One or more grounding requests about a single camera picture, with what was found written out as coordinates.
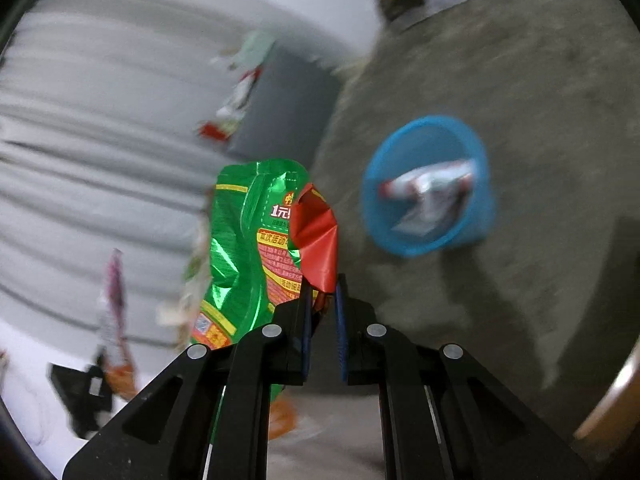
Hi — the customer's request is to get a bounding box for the green snack packet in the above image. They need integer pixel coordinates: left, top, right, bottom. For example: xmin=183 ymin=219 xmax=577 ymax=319
xmin=191 ymin=159 xmax=309 ymax=350

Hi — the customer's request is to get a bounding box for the red snack wrapper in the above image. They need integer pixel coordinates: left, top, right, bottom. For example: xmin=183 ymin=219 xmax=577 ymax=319
xmin=288 ymin=183 xmax=338 ymax=294

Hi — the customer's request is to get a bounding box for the white bottle red cap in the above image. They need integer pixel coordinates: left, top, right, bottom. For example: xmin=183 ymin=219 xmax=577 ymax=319
xmin=378 ymin=159 xmax=476 ymax=237

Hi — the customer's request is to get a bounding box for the blue plastic waste basket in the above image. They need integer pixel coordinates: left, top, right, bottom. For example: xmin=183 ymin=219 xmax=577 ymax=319
xmin=360 ymin=115 xmax=496 ymax=258

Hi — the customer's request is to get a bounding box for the grey curtain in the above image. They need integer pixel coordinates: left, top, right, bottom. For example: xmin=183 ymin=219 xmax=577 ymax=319
xmin=1 ymin=0 xmax=244 ymax=344

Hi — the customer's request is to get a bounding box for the grey cabinet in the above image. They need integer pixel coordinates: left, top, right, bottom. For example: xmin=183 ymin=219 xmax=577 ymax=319
xmin=227 ymin=44 xmax=342 ymax=169

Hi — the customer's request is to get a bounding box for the green basket on cabinet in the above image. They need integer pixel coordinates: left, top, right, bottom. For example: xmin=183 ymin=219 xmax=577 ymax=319
xmin=233 ymin=29 xmax=276 ymax=70

